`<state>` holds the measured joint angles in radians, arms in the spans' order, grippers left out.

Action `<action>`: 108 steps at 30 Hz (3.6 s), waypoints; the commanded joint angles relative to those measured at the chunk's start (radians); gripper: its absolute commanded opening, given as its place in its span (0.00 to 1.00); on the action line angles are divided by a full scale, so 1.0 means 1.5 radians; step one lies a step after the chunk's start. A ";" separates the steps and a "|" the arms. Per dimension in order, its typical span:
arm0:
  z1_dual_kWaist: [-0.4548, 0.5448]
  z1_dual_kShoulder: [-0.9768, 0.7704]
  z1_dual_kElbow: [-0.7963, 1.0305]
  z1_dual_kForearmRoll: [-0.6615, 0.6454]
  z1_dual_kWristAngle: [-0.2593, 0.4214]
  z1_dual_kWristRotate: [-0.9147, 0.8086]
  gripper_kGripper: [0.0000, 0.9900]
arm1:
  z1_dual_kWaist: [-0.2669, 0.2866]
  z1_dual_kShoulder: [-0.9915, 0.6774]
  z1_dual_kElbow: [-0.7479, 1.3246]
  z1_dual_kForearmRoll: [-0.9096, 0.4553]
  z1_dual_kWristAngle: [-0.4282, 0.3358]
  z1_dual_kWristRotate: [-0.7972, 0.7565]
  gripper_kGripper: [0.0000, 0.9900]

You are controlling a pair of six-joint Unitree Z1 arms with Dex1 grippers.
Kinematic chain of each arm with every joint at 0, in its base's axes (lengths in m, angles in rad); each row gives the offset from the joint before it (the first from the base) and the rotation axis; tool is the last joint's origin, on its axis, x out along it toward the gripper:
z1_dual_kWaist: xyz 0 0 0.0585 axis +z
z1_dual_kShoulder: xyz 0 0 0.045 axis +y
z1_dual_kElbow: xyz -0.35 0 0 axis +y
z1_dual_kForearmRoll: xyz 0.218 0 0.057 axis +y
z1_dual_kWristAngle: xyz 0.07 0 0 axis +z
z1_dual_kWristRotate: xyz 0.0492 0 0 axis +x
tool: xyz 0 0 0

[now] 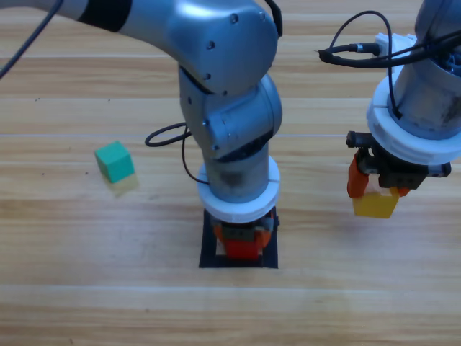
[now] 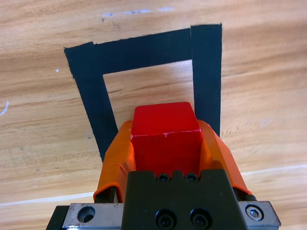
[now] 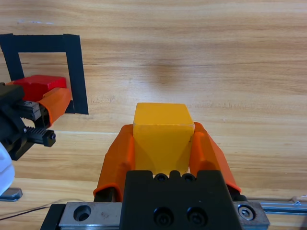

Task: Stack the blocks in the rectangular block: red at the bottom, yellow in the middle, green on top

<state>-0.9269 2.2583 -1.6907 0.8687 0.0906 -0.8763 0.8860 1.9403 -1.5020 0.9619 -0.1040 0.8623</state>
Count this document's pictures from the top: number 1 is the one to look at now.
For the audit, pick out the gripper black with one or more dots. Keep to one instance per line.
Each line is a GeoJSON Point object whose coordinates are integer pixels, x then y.
{"type": "Point", "coordinates": [399, 178]}
{"type": "Point", "coordinates": [239, 232]}

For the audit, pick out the red wooden block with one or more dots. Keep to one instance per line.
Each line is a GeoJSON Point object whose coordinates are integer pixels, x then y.
{"type": "Point", "coordinates": [243, 250]}

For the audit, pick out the yellow wooden block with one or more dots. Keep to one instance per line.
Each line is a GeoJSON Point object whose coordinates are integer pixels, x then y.
{"type": "Point", "coordinates": [374, 207]}

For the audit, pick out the green wooden block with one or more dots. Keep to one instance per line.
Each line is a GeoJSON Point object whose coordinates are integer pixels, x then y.
{"type": "Point", "coordinates": [113, 162]}

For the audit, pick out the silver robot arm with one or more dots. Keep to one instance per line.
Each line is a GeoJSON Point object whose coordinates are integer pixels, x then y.
{"type": "Point", "coordinates": [425, 93]}
{"type": "Point", "coordinates": [223, 43]}

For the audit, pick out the black tape square outline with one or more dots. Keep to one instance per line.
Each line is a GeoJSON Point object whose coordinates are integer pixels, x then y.
{"type": "Point", "coordinates": [237, 264]}

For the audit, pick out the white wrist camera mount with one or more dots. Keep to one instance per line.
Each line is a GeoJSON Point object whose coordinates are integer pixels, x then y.
{"type": "Point", "coordinates": [396, 41]}

